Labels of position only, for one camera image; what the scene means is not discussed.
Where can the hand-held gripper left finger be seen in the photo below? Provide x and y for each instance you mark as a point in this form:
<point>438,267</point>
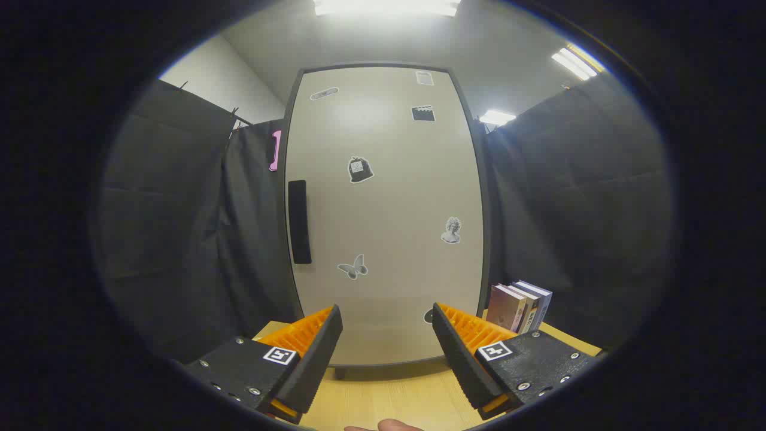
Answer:
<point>317,365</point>

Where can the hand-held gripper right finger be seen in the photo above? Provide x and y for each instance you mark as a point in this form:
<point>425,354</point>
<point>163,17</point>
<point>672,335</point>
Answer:
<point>461,365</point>

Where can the beige cabinet door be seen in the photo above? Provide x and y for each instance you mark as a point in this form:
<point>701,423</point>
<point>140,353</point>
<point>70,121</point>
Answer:
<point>389,203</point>

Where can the tan spine book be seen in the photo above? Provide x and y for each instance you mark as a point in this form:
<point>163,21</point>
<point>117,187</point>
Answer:
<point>529,311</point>

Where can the black backdrop cloth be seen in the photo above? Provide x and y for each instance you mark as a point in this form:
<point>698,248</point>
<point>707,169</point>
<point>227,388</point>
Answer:
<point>179,239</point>

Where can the ceiling light panel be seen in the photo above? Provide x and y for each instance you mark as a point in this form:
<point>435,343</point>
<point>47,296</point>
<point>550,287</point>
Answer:
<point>497,117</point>
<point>574,63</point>
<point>386,6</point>

